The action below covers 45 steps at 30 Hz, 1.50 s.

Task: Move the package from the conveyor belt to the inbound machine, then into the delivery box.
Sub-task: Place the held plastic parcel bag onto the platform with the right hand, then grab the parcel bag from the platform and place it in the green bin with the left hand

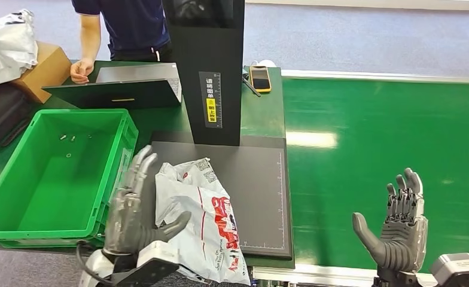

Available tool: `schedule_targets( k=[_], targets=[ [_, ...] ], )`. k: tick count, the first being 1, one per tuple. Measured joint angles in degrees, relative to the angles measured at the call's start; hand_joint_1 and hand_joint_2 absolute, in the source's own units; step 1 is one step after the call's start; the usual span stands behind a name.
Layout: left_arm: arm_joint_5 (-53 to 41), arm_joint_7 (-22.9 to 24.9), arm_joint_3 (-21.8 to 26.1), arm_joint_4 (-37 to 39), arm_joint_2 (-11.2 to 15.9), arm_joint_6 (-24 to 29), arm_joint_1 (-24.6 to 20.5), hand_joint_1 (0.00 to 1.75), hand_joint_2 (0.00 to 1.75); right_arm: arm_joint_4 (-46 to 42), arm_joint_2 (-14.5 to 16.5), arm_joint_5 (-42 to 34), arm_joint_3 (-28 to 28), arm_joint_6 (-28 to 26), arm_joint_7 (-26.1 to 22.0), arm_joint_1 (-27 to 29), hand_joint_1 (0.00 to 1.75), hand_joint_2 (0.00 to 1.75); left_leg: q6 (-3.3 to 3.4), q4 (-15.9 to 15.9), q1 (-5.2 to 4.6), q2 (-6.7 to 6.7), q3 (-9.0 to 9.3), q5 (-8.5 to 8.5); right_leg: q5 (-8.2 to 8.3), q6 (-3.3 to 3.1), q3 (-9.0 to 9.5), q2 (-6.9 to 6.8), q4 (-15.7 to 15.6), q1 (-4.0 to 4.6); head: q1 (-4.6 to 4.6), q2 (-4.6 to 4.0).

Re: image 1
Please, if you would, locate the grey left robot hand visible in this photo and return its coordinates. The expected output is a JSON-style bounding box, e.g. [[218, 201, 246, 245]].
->
[[102, 145, 192, 257]]

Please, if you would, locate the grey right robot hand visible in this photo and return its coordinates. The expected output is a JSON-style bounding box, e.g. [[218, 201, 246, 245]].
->
[[352, 167, 429, 274]]

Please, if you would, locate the white plastic mailer package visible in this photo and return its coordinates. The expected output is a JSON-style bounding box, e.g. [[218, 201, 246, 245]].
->
[[155, 157, 252, 286]]

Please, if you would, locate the green conveyor belt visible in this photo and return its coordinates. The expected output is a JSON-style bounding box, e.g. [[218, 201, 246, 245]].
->
[[281, 78, 469, 275]]

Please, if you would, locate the black inbound scanner machine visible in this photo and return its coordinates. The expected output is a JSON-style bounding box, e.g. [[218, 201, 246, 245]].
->
[[149, 0, 295, 261]]

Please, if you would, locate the brown cardboard box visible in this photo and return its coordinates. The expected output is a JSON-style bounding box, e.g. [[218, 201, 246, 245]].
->
[[10, 41, 73, 105]]

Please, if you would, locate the green plastic crate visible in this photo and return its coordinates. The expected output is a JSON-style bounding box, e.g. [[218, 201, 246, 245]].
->
[[0, 108, 139, 249]]

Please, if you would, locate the dark open laptop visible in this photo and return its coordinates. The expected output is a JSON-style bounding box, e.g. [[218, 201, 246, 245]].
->
[[42, 62, 183, 111]]

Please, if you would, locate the black yellow ruler label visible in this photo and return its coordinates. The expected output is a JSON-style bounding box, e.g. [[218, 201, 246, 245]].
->
[[199, 71, 223, 130]]

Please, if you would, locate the person's hand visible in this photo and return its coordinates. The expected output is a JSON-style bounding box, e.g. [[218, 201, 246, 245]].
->
[[69, 58, 95, 85]]

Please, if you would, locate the black fabric bag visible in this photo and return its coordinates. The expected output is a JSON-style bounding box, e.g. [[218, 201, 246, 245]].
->
[[0, 83, 32, 156]]

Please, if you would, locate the black pen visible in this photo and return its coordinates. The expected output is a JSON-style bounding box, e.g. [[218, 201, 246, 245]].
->
[[242, 75, 262, 98]]

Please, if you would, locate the person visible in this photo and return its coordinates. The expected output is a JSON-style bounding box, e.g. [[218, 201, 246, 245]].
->
[[70, 0, 172, 85]]

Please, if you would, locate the smartphone with orange case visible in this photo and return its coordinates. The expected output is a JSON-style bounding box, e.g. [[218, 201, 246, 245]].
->
[[249, 65, 272, 94]]

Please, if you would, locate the small white device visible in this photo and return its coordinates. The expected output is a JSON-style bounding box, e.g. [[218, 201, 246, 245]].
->
[[250, 59, 277, 69]]

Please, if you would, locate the large white plastic bag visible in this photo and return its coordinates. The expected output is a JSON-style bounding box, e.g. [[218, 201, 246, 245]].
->
[[0, 9, 39, 90]]

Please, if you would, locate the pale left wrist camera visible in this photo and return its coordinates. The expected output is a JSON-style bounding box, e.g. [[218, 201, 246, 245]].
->
[[111, 240, 181, 287]]

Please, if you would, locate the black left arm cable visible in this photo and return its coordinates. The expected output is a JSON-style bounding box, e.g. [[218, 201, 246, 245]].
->
[[75, 240, 115, 287]]

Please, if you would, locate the aluminium conveyor side rail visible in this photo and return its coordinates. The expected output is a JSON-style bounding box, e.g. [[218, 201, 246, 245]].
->
[[281, 69, 469, 85], [252, 266, 436, 287]]

